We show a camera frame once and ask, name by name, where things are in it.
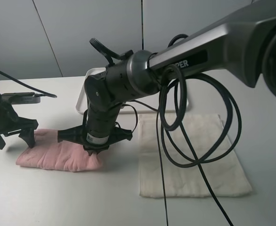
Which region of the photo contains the white towel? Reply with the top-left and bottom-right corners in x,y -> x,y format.
138,114 -> 253,198

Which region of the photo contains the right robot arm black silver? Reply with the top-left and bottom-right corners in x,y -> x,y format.
57,0 -> 276,153

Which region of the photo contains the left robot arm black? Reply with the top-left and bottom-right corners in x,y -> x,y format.
0,92 -> 38,150

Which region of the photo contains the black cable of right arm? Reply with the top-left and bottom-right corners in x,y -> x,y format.
89,34 -> 244,226

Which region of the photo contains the pink towel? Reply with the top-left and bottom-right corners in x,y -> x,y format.
16,129 -> 102,172

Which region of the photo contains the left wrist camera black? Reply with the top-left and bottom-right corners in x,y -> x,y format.
1,92 -> 41,105

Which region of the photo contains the white rectangular plastic tray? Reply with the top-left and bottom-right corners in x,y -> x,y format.
75,66 -> 190,116

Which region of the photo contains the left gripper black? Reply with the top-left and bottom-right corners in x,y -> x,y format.
0,95 -> 38,149

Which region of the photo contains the black cable of left camera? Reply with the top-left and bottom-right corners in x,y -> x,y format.
0,65 -> 58,98

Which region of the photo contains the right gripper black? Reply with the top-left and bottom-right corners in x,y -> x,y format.
57,103 -> 133,156

